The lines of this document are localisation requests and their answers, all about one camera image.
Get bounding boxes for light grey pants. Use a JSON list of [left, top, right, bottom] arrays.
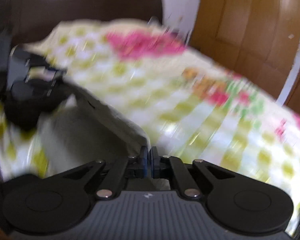
[[38, 84, 151, 174]]

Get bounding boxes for dark brown headboard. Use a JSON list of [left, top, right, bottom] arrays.
[[0, 0, 164, 45]]

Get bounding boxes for checkered floral bed quilt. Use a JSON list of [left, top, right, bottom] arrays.
[[0, 18, 300, 235]]

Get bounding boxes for brown wooden wardrobe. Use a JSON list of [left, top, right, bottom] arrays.
[[189, 0, 300, 120]]

